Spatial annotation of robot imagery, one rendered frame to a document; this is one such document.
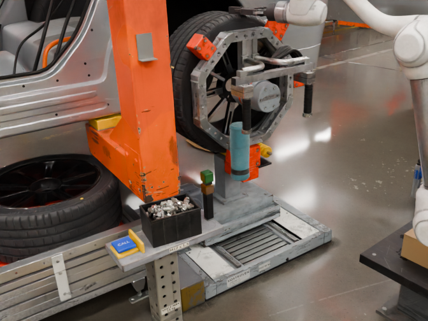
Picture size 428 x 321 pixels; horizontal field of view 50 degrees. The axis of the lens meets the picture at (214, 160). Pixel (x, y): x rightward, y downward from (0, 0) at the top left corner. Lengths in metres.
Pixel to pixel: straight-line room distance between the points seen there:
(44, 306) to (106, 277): 0.26
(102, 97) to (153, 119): 0.52
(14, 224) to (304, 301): 1.27
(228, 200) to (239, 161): 0.44
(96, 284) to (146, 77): 0.90
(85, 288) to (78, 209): 0.33
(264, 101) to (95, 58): 0.79
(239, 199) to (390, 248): 0.84
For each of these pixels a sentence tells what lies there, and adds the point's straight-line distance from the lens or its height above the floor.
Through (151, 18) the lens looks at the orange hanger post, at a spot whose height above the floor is 1.23.
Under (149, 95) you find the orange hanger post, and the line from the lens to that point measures 1.70.
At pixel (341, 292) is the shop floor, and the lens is 2.24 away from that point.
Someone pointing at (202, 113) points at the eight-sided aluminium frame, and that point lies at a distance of 1.99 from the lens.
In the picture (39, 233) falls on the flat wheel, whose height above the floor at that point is 0.43.
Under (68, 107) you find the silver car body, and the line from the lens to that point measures 2.16.
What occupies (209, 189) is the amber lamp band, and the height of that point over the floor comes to 0.59.
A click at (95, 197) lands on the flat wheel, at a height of 0.50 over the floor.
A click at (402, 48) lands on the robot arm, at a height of 1.15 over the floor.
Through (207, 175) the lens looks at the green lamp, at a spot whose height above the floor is 0.65.
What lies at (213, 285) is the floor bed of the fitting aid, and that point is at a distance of 2.12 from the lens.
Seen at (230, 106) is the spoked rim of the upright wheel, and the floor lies 0.76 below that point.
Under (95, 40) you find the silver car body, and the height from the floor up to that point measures 1.09.
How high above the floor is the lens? 1.42
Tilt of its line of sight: 24 degrees down
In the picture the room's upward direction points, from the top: 2 degrees counter-clockwise
